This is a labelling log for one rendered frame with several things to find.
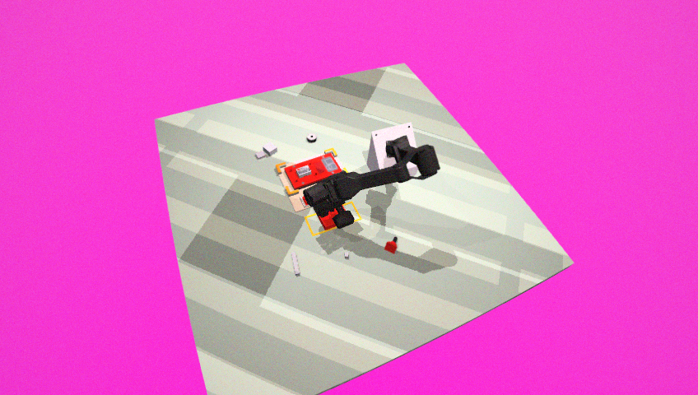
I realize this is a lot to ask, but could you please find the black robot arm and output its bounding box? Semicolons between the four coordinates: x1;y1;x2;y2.
303;135;440;218

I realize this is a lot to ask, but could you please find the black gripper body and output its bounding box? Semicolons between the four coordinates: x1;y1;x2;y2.
333;201;355;229

